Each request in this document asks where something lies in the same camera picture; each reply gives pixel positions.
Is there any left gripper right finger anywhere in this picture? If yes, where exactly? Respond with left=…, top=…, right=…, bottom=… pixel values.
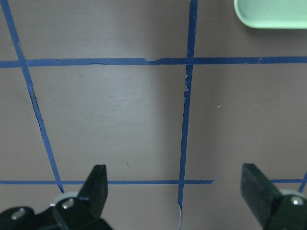
left=240, top=163, right=307, bottom=230

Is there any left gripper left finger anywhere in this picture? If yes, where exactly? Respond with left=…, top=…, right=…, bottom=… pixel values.
left=0, top=165, right=112, bottom=230

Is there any light green tray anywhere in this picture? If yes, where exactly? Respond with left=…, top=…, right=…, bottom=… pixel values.
left=234, top=0, right=307, bottom=29

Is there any brown paper table cover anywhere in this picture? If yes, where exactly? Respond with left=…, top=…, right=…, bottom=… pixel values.
left=0, top=0, right=307, bottom=230

